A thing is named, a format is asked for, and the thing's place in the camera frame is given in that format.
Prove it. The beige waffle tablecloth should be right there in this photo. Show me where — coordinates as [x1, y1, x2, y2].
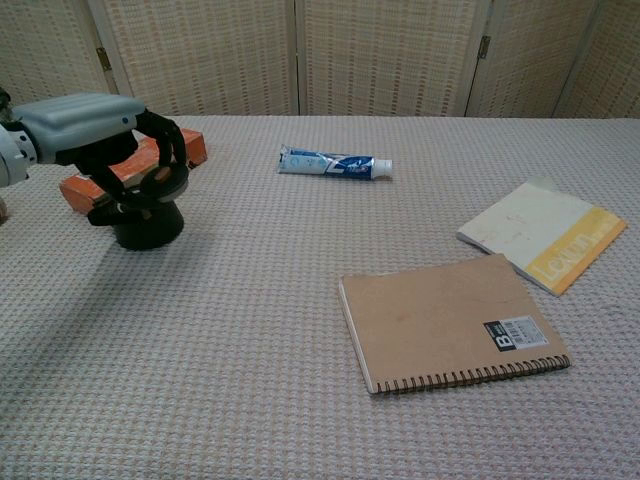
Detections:
[0, 113, 640, 480]

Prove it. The brown spiral notebook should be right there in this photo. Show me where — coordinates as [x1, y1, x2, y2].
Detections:
[338, 253, 573, 397]

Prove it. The blue white toothpaste tube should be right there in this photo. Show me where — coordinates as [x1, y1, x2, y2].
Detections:
[277, 143, 394, 182]

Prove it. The orange cardboard box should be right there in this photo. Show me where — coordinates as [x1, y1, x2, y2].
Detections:
[58, 127, 207, 215]

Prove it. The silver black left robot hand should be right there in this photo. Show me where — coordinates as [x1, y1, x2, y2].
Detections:
[12, 92, 191, 214]

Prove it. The woven folding screen panel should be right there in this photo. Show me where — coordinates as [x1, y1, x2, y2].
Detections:
[467, 0, 601, 120]
[0, 0, 126, 124]
[552, 0, 640, 120]
[97, 0, 301, 117]
[294, 0, 494, 119]

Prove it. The white yellow notepad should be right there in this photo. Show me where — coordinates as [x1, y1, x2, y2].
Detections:
[455, 175, 629, 297]

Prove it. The black teapot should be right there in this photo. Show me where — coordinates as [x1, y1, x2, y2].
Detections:
[87, 195, 186, 252]

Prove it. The black round lid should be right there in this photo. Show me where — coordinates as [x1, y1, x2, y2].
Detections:
[132, 163, 191, 207]

